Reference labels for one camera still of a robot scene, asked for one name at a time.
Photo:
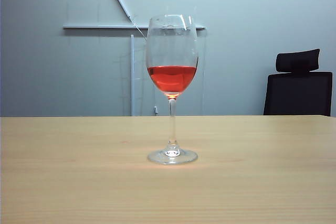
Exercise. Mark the wine glass with red liquid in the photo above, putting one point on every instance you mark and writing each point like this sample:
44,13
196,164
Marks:
172,79

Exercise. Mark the white vertical wall rail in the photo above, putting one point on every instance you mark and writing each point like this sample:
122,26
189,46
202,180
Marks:
132,77

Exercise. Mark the black office chair with headrest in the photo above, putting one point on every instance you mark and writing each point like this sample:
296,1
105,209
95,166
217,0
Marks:
298,95

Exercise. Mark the white horizontal wall rail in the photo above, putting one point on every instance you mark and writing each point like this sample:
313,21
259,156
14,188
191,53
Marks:
105,27

